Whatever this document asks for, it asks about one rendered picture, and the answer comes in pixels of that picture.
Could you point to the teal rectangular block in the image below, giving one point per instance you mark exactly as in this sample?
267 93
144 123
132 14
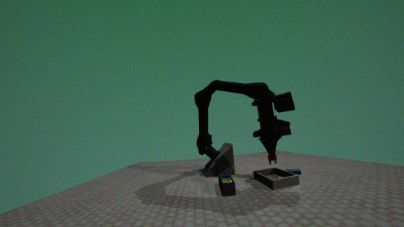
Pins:
295 171

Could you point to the beige square tray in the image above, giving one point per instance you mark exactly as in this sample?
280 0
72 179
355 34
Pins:
276 178

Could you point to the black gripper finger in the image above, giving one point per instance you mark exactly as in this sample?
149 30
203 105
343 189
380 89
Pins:
271 144
264 144

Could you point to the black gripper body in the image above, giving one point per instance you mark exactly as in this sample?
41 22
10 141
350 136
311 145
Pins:
268 129

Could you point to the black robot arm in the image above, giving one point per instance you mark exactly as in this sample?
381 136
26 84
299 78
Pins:
257 91

